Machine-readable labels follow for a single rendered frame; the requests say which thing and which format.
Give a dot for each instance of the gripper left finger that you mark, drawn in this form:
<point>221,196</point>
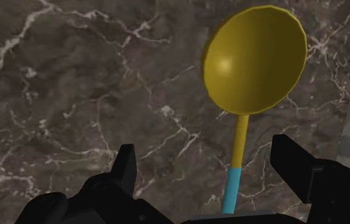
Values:
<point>113,192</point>

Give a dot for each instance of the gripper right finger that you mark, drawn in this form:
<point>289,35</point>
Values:
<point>324,183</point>

